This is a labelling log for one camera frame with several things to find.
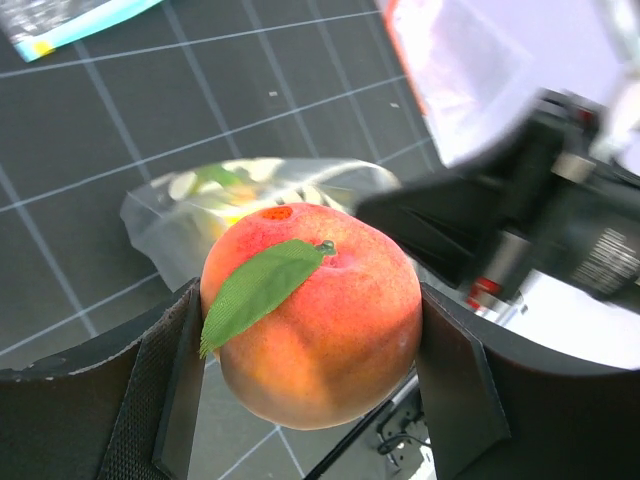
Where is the clear orange-zipper bag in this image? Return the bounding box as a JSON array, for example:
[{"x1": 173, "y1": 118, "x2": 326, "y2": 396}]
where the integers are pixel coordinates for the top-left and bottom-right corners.
[{"x1": 379, "y1": 0, "x2": 535, "y2": 166}]

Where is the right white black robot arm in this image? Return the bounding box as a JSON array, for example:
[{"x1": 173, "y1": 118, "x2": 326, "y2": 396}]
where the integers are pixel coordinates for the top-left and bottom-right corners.
[{"x1": 356, "y1": 90, "x2": 639, "y2": 369}]

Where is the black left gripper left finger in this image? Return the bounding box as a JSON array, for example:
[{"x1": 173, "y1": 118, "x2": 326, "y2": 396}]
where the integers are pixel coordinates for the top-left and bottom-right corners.
[{"x1": 1, "y1": 279, "x2": 204, "y2": 479}]

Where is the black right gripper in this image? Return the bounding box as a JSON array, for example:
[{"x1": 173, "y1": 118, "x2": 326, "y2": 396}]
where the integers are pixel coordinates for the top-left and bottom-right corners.
[{"x1": 357, "y1": 90, "x2": 639, "y2": 310}]

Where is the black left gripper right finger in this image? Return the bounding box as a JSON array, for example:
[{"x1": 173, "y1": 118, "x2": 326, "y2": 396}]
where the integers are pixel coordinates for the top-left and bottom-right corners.
[{"x1": 416, "y1": 285, "x2": 639, "y2": 480}]

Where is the peach toy fruit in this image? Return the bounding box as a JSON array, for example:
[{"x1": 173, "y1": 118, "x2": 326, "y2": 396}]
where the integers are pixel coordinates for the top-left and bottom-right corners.
[{"x1": 200, "y1": 203, "x2": 422, "y2": 430}]

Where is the clear white-dotted zip bag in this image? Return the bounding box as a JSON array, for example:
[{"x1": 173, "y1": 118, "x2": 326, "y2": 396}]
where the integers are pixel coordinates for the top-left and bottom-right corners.
[{"x1": 120, "y1": 157, "x2": 401, "y2": 291}]

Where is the clear blue-zipper bag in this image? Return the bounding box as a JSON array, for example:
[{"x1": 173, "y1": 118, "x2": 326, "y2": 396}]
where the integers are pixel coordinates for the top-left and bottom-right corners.
[{"x1": 1, "y1": 0, "x2": 159, "y2": 63}]

